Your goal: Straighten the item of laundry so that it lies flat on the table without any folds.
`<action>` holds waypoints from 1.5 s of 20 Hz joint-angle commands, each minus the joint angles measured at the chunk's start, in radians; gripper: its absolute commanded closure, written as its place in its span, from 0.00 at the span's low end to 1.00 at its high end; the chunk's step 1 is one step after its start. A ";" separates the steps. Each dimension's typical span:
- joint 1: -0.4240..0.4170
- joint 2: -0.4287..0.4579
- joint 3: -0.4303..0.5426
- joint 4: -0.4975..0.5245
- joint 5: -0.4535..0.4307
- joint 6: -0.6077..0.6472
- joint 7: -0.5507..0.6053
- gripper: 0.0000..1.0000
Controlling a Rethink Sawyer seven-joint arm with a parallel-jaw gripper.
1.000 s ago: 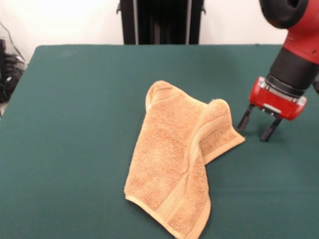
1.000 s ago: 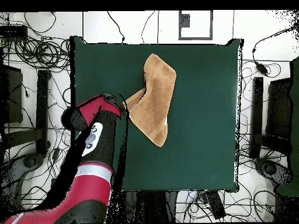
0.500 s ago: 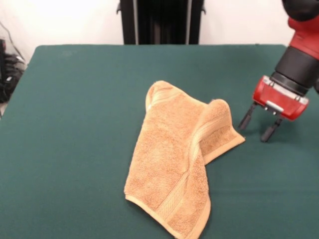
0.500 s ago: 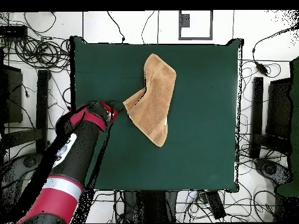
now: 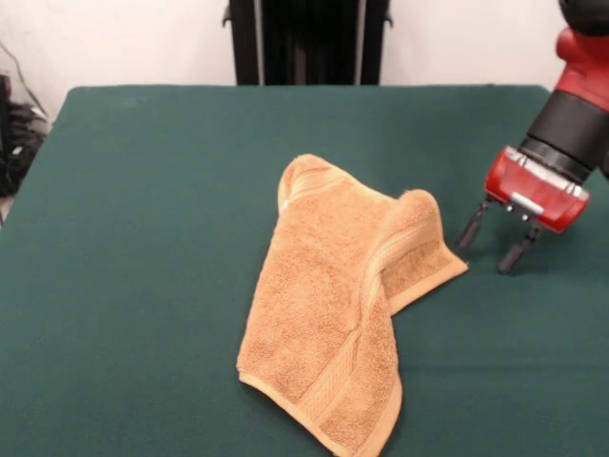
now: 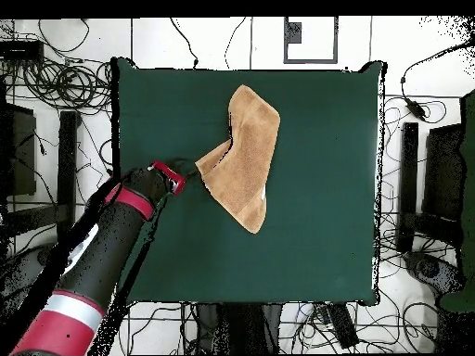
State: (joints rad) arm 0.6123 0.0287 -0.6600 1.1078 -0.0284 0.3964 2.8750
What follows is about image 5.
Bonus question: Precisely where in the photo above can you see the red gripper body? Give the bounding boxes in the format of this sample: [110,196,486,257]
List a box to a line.
[483,146,591,234]

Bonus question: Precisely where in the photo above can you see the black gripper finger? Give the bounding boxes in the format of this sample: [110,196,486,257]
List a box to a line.
[496,227,543,276]
[455,199,491,249]

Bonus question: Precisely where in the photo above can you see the tan terry towel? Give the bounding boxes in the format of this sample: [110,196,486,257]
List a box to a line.
[236,152,470,457]

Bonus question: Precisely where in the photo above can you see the dark green table cloth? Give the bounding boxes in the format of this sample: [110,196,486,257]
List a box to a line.
[0,84,609,457]

